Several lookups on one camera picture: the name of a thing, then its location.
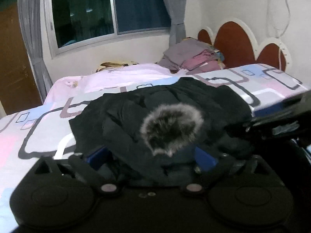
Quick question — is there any window with grey frame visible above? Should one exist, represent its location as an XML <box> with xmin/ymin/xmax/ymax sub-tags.
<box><xmin>44</xmin><ymin>0</ymin><xmax>171</xmax><ymax>57</ymax></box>

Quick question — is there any yellow patterned pillow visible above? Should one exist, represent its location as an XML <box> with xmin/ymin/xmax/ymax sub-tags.
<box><xmin>95</xmin><ymin>62</ymin><xmax>138</xmax><ymax>73</ymax></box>

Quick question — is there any black hooded puffer jacket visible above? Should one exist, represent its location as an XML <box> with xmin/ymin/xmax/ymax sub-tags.
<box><xmin>70</xmin><ymin>77</ymin><xmax>252</xmax><ymax>186</ymax></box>

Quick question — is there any brown wooden door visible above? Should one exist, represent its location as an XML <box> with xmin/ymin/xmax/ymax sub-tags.
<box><xmin>0</xmin><ymin>3</ymin><xmax>42</xmax><ymax>115</ymax></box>

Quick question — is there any patterned bed sheet mattress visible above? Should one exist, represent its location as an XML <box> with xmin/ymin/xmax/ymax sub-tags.
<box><xmin>1</xmin><ymin>64</ymin><xmax>310</xmax><ymax>232</ymax></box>

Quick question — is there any pink blanket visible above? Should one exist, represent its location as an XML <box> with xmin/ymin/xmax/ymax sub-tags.
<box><xmin>44</xmin><ymin>64</ymin><xmax>173</xmax><ymax>104</ymax></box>

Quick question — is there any red white headboard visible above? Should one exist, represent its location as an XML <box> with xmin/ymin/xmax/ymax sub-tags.
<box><xmin>197</xmin><ymin>17</ymin><xmax>293</xmax><ymax>72</ymax></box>

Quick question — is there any grey curtain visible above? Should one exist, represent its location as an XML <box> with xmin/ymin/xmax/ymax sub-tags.
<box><xmin>17</xmin><ymin>0</ymin><xmax>53</xmax><ymax>102</ymax></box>
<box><xmin>163</xmin><ymin>0</ymin><xmax>187</xmax><ymax>46</ymax></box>

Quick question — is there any right grey curtain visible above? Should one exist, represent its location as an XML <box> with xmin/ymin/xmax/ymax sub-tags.
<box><xmin>163</xmin><ymin>0</ymin><xmax>187</xmax><ymax>46</ymax></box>

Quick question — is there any stack of folded clothes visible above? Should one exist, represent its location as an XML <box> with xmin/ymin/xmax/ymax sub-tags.
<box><xmin>158</xmin><ymin>38</ymin><xmax>226</xmax><ymax>75</ymax></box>

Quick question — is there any left grey curtain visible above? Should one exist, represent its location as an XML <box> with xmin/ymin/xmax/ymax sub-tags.
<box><xmin>17</xmin><ymin>0</ymin><xmax>53</xmax><ymax>102</ymax></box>

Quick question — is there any white charging cable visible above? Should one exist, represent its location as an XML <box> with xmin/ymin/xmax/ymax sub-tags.
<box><xmin>266</xmin><ymin>0</ymin><xmax>292</xmax><ymax>70</ymax></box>

